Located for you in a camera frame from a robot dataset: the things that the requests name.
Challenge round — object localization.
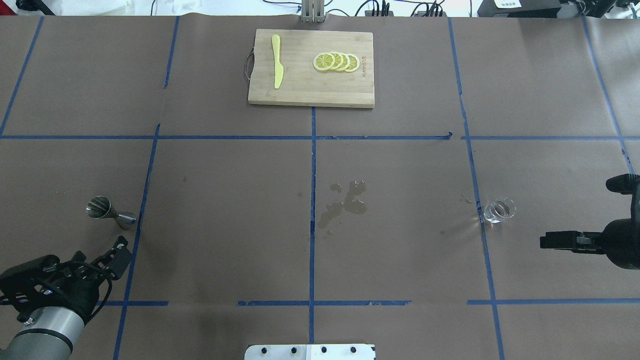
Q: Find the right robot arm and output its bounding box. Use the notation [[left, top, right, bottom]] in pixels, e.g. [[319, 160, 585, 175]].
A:
[[539, 173, 640, 271]]

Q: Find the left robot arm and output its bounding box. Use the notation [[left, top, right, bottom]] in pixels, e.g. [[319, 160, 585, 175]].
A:
[[0, 235, 133, 360]]

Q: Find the black box with label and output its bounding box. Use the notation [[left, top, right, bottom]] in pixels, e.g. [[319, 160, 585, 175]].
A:
[[477, 0, 567, 18]]

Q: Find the lemon slice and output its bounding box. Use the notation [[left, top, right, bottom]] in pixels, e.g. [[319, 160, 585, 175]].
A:
[[344, 54, 361, 73], [336, 53, 351, 72], [312, 52, 335, 72], [329, 51, 346, 71]]

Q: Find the steel double jigger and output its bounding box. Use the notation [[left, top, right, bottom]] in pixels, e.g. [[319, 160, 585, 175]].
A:
[[86, 195, 138, 230]]

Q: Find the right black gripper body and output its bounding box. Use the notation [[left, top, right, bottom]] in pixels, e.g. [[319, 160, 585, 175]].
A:
[[602, 218, 640, 271]]

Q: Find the aluminium frame post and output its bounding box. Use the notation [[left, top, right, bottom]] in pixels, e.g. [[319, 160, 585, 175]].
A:
[[300, 0, 326, 24]]

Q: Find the rear lemon slice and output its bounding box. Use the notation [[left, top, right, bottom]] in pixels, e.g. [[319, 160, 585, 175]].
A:
[[344, 54, 361, 73]]

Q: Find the bamboo cutting board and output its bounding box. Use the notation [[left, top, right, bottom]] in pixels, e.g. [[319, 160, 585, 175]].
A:
[[247, 28, 375, 109]]

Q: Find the front lemon slice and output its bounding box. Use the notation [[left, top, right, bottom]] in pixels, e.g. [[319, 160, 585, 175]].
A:
[[312, 52, 335, 72]]

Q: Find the clear glass cup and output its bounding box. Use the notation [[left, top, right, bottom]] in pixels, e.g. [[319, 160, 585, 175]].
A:
[[482, 197, 517, 224]]

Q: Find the yellow plastic knife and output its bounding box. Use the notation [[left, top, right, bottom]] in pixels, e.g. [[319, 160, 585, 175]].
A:
[[270, 34, 285, 90]]

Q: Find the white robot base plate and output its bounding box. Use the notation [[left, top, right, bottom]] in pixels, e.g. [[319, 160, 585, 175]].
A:
[[244, 343, 377, 360]]

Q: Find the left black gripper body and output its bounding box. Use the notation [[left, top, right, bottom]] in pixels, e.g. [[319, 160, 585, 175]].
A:
[[0, 252, 108, 323]]

